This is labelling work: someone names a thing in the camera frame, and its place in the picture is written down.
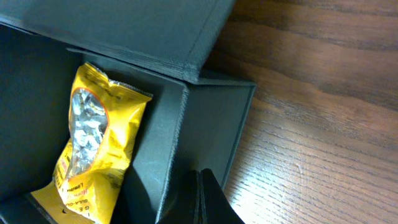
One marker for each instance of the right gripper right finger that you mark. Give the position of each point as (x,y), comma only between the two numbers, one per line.
(215,208)

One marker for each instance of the yellow Hacks candy bag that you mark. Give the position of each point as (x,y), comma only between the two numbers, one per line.
(104,118)

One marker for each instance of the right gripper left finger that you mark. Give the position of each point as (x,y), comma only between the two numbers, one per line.
(185,208)

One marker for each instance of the black box with hinged lid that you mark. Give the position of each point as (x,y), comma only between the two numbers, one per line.
(193,122)

